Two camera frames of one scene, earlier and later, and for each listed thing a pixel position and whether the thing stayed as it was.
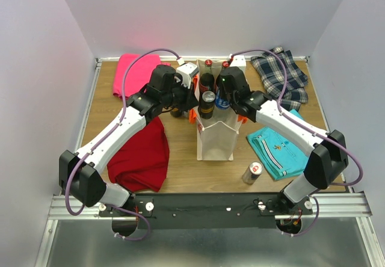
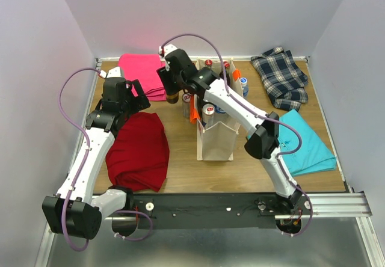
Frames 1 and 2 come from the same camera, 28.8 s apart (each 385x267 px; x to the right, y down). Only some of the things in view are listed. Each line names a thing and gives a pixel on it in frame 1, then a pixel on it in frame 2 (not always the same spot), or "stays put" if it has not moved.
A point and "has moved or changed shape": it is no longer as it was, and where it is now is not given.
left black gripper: (190, 100) to (139, 102)
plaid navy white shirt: (272, 74) stays put
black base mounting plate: (207, 210) stays put
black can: (175, 112) has moved or changed shape
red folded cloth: (141, 163) stays put
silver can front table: (254, 170) to (208, 115)
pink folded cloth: (139, 73) stays put
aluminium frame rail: (326, 205) stays put
